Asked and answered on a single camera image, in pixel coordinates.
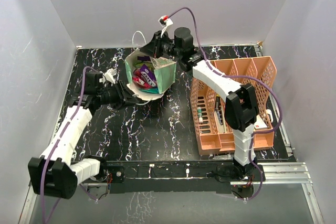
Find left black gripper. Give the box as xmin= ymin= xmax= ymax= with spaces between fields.
xmin=97 ymin=81 xmax=138 ymax=110

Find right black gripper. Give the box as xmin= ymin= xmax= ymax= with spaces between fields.
xmin=141 ymin=30 xmax=183 ymax=59

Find purple Fox's candy bag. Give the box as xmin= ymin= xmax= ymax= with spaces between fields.
xmin=140 ymin=65 xmax=157 ymax=88

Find green white paper bag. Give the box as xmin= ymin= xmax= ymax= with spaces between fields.
xmin=124 ymin=47 xmax=176 ymax=105

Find orange plastic desk organizer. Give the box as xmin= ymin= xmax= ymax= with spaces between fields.
xmin=190 ymin=56 xmax=277 ymax=155

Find green Fox's candy bag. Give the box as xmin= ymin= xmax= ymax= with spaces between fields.
xmin=134 ymin=62 xmax=146 ymax=69

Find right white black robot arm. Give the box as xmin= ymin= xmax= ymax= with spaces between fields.
xmin=140 ymin=27 xmax=261 ymax=183

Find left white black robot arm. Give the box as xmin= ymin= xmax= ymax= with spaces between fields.
xmin=28 ymin=67 xmax=139 ymax=199

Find purple snack box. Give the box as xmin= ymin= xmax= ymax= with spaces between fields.
xmin=136 ymin=56 xmax=151 ymax=62

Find red snack packet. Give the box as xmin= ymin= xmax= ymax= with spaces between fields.
xmin=132 ymin=69 xmax=152 ymax=89

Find teal snack packet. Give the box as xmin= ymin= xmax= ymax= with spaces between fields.
xmin=139 ymin=88 xmax=159 ymax=94

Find green white glue stick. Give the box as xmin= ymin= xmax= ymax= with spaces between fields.
xmin=197 ymin=107 xmax=203 ymax=124

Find white red card box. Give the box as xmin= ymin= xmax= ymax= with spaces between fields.
xmin=254 ymin=114 xmax=270 ymax=130

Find light blue white clip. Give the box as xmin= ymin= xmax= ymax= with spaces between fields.
xmin=266 ymin=109 xmax=274 ymax=123

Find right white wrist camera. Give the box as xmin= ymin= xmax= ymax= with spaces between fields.
xmin=158 ymin=15 xmax=173 ymax=37

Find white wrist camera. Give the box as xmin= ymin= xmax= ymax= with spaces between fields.
xmin=158 ymin=15 xmax=173 ymax=37
xmin=99 ymin=68 xmax=116 ymax=84

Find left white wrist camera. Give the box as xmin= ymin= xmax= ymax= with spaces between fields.
xmin=99 ymin=68 xmax=116 ymax=84

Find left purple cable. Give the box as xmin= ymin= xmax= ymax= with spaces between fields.
xmin=40 ymin=66 xmax=111 ymax=224

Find black mounting base plate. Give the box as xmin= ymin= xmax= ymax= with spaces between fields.
xmin=78 ymin=159 xmax=266 ymax=195

